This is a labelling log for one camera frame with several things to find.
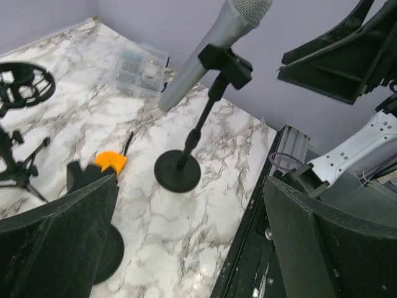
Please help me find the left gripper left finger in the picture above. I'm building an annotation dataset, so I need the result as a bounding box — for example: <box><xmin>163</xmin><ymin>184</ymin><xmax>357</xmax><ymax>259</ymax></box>
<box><xmin>1</xmin><ymin>175</ymin><xmax>118</xmax><ymax>297</ymax></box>

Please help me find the black tripod shock-mount stand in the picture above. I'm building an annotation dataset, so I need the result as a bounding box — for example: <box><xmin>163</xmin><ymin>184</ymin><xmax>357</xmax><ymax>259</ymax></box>
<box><xmin>1</xmin><ymin>61</ymin><xmax>56</xmax><ymax>203</ymax></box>

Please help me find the black mounting rail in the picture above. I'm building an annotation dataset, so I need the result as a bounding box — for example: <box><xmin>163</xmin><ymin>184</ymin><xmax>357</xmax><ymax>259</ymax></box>
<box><xmin>210</xmin><ymin>156</ymin><xmax>294</xmax><ymax>297</ymax></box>

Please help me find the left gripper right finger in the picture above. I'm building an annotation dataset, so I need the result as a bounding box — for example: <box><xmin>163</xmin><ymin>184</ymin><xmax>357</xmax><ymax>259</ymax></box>
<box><xmin>264</xmin><ymin>177</ymin><xmax>396</xmax><ymax>297</ymax></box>

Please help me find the black round-base stand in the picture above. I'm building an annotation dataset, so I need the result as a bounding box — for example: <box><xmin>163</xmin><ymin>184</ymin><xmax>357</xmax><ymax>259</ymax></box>
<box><xmin>154</xmin><ymin>45</ymin><xmax>253</xmax><ymax>193</ymax></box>
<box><xmin>66</xmin><ymin>161</ymin><xmax>125</xmax><ymax>285</ymax></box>

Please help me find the grey microphone silver grille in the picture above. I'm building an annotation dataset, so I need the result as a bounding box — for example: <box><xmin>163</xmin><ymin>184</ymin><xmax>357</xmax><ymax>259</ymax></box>
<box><xmin>158</xmin><ymin>1</ymin><xmax>272</xmax><ymax>112</ymax></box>

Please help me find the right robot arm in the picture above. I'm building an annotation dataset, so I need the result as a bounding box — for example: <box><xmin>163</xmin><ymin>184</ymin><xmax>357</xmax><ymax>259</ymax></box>
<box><xmin>278</xmin><ymin>1</ymin><xmax>396</xmax><ymax>199</ymax></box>

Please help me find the clear plastic screw box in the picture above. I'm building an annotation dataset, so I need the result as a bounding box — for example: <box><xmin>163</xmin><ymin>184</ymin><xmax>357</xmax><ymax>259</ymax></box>
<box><xmin>110</xmin><ymin>40</ymin><xmax>169</xmax><ymax>100</ymax></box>

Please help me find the black round-base stand front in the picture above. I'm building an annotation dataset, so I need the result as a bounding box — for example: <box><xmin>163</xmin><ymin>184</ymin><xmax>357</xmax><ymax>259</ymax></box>
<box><xmin>154</xmin><ymin>45</ymin><xmax>253</xmax><ymax>193</ymax></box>

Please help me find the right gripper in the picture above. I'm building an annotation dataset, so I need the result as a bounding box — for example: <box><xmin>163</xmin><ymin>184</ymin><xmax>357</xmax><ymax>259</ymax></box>
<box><xmin>277</xmin><ymin>0</ymin><xmax>396</xmax><ymax>105</ymax></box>

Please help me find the orange tape measure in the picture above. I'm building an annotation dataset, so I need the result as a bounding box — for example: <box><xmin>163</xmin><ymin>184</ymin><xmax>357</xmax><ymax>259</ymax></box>
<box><xmin>94</xmin><ymin>132</ymin><xmax>134</xmax><ymax>178</ymax></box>

